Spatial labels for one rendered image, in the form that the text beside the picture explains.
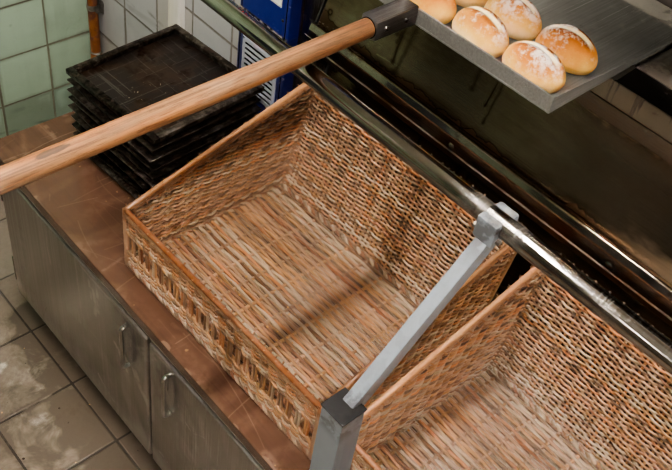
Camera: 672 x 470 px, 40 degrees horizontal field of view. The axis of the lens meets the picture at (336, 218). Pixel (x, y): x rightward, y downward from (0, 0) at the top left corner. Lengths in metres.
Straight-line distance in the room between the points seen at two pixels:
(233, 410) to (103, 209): 0.55
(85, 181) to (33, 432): 0.64
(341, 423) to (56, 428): 1.23
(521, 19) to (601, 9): 0.20
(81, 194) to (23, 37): 0.78
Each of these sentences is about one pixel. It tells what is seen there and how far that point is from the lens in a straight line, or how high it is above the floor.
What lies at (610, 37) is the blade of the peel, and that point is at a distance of 1.52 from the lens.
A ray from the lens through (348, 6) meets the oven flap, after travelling 1.78.
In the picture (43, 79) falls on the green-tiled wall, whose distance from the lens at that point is 2.74.
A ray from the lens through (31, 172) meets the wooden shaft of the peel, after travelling 1.08.
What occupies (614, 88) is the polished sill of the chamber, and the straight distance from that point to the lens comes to 1.43.
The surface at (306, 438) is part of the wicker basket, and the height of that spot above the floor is 0.63.
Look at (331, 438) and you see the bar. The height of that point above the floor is 0.91.
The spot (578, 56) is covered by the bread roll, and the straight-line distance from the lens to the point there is 1.38.
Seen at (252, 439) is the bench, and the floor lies 0.58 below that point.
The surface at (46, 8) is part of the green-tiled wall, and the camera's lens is 2.63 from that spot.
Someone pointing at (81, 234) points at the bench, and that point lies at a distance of 1.88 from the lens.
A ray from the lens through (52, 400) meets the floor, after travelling 2.34.
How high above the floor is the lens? 1.92
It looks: 44 degrees down
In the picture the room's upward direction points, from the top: 10 degrees clockwise
